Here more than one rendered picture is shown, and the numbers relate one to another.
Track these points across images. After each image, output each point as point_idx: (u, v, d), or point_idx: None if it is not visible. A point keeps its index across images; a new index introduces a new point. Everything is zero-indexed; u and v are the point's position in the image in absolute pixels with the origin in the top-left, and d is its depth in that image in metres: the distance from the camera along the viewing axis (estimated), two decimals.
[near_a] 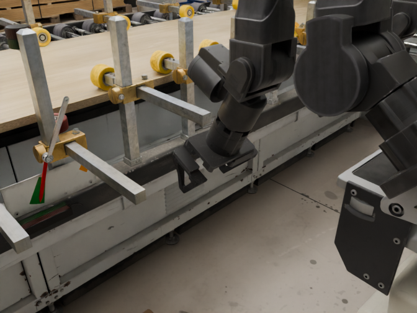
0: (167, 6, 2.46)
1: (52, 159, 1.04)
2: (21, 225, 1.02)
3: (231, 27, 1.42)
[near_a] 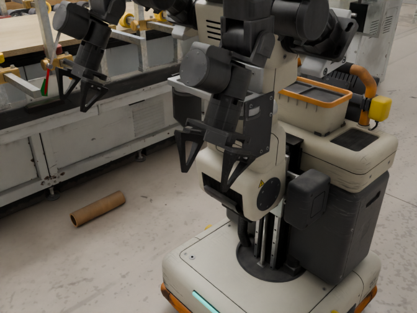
0: None
1: (52, 67, 1.74)
2: (34, 105, 1.72)
3: None
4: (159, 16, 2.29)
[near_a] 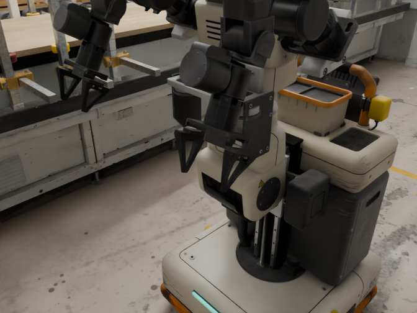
0: None
1: None
2: None
3: None
4: None
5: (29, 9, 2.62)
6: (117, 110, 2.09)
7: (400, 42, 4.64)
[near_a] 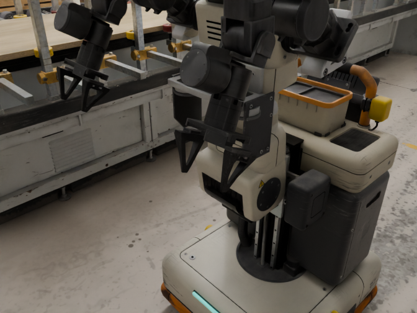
0: None
1: None
2: None
3: None
4: None
5: None
6: None
7: (414, 36, 4.89)
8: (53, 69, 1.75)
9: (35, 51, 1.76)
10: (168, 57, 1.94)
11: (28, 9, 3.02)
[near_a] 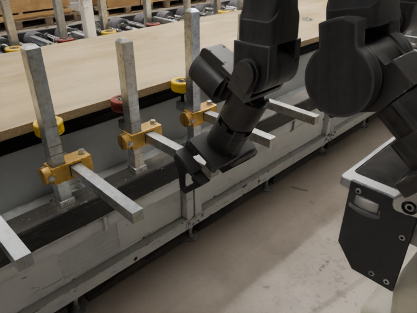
0: None
1: None
2: None
3: None
4: None
5: (101, 25, 2.17)
6: None
7: None
8: (65, 159, 1.06)
9: (36, 129, 1.07)
10: None
11: (26, 32, 2.33)
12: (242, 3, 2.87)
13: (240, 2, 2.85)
